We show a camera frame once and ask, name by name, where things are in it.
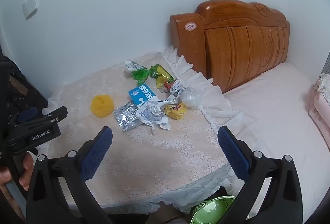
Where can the person's left hand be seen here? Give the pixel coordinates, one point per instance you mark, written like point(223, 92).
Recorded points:
point(25, 171)

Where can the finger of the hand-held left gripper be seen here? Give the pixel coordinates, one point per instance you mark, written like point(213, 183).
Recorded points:
point(27, 113)
point(55, 113)

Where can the folded pink blanket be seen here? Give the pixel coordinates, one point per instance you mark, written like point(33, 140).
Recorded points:
point(321, 113)

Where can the white wall switch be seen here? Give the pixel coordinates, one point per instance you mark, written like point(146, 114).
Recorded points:
point(30, 6)

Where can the grey pleated curtain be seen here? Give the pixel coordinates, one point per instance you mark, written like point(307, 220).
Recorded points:
point(327, 65)

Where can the white ruffled pillow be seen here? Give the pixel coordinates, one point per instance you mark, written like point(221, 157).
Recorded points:
point(324, 86)

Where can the wooden bed headboard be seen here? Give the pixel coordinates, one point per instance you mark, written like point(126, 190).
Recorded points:
point(245, 51)

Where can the yellow-green snack wrapper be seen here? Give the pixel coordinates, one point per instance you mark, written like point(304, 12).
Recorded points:
point(159, 73)

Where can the yellow scrubber ball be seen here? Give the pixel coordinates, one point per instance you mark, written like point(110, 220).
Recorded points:
point(102, 106)

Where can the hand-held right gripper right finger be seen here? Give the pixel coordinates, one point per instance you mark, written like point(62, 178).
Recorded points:
point(232, 154)

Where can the crumpled silver foil wrapper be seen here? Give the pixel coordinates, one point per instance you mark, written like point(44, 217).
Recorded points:
point(177, 89)

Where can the yellow snack wrapper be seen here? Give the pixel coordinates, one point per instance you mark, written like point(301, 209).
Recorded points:
point(176, 110)

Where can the lace tablecloth with white ruffle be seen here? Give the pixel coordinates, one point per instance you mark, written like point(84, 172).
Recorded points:
point(154, 157)

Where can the blue and white carton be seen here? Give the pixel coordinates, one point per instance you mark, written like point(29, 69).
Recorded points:
point(141, 93)

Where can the white printed paper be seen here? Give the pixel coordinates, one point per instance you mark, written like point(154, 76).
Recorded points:
point(152, 115)

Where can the green and white wrapper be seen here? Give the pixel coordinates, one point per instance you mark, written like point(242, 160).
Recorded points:
point(136, 71)

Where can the bed with pale pink sheet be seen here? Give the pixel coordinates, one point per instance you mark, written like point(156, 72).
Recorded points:
point(278, 115)

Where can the clear plastic bag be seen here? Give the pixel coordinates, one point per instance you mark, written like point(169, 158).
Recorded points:
point(192, 97)

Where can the green plastic mesh basket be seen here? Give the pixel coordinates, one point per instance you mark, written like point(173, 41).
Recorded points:
point(214, 211)

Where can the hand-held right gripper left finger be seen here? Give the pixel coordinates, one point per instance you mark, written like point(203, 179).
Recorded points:
point(96, 154)

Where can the red foil snack wrapper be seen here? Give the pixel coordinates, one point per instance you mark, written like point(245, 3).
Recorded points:
point(167, 86)

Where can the silver blister pack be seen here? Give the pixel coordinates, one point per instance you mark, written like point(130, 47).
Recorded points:
point(126, 118)

